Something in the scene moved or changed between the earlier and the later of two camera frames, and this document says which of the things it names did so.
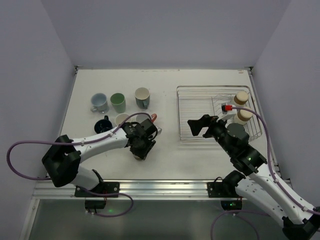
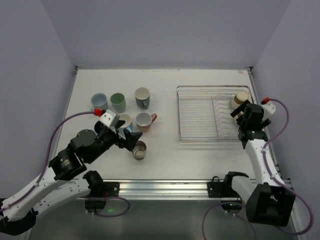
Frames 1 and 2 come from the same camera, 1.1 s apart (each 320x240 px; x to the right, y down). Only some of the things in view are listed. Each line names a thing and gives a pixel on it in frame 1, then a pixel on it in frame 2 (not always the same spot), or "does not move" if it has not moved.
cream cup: (241, 98) does not move
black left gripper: (144, 150) → (120, 139)
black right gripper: (210, 127) → (238, 111)
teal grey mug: (142, 97) does not move
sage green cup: (118, 102) does not move
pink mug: (141, 118) does not move
